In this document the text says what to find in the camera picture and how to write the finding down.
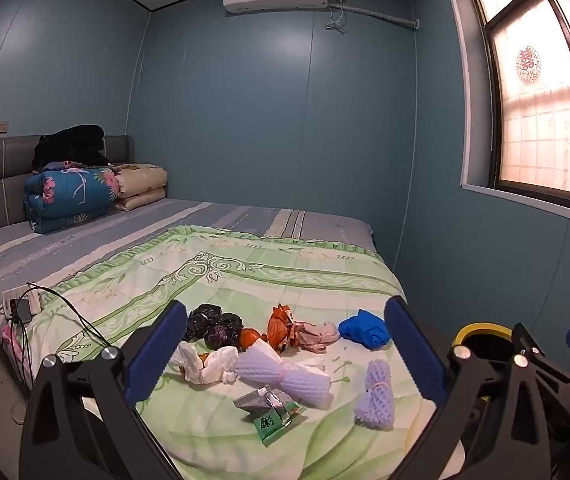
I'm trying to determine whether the green patterned quilt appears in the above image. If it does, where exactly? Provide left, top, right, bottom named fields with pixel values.
left=2, top=225, right=466, bottom=480

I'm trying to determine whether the grey padded headboard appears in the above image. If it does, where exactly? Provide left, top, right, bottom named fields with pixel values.
left=0, top=135, right=136, bottom=241

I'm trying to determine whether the black charger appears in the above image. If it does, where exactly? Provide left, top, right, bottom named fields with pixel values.
left=10, top=297, right=34, bottom=323

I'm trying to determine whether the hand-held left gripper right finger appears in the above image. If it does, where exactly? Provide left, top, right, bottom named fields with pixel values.
left=384, top=296, right=553, bottom=480

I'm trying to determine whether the silver foil packet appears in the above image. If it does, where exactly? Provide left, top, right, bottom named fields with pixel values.
left=233, top=385, right=290, bottom=413

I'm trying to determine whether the yellow rimmed black trash bin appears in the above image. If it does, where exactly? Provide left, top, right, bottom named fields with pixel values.
left=449, top=323, right=516, bottom=363

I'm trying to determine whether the white tissue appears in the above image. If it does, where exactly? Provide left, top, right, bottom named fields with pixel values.
left=170, top=341, right=240, bottom=386

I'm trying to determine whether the white power strip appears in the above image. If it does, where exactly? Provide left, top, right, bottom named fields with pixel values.
left=3, top=286, right=43, bottom=318

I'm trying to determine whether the blue floral folded quilt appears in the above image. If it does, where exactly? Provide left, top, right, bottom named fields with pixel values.
left=23, top=162, right=122, bottom=234

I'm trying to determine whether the white air conditioner pipe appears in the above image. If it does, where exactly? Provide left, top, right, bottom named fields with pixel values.
left=327, top=2, right=420, bottom=31

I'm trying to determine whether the orange white striped wrapper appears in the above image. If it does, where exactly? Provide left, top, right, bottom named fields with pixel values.
left=267, top=304, right=306, bottom=353

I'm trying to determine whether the red paper window cutout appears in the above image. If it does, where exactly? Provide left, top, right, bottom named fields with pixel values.
left=516, top=47, right=544, bottom=86

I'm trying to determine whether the black cable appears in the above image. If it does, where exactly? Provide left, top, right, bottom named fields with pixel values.
left=10, top=282, right=116, bottom=356

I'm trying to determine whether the beige folded quilt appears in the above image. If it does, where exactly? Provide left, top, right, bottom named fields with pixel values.
left=111, top=162, right=168, bottom=212

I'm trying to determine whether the air conditioner power cord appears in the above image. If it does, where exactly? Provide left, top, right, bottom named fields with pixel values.
left=325, top=0, right=347, bottom=32

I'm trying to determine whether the black plastic bag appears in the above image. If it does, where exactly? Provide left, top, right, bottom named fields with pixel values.
left=204, top=312, right=244, bottom=351
left=186, top=304, right=222, bottom=343

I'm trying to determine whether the bed with striped sheet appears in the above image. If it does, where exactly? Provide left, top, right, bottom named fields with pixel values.
left=0, top=197, right=466, bottom=480

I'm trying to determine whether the purple foam net sleeve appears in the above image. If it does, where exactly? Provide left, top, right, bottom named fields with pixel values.
left=354, top=359, right=394, bottom=430

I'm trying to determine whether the large white foam net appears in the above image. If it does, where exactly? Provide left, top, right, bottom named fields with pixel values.
left=236, top=340, right=332, bottom=408

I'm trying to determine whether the black clothes pile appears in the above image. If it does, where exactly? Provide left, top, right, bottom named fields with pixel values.
left=33, top=125, right=110, bottom=170

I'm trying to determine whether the pink cloth garment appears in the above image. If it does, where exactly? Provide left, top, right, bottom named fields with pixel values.
left=292, top=321, right=340, bottom=354

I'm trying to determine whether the brown framed window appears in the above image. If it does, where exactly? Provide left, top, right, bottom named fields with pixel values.
left=440, top=0, right=570, bottom=233

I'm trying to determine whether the orange peel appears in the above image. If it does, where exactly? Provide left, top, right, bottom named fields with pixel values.
left=240, top=328, right=266, bottom=350

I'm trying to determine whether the green snack packet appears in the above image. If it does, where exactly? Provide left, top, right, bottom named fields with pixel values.
left=252, top=400, right=306, bottom=447

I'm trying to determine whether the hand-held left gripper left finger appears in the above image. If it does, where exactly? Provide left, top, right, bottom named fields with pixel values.
left=19, top=300, right=188, bottom=480

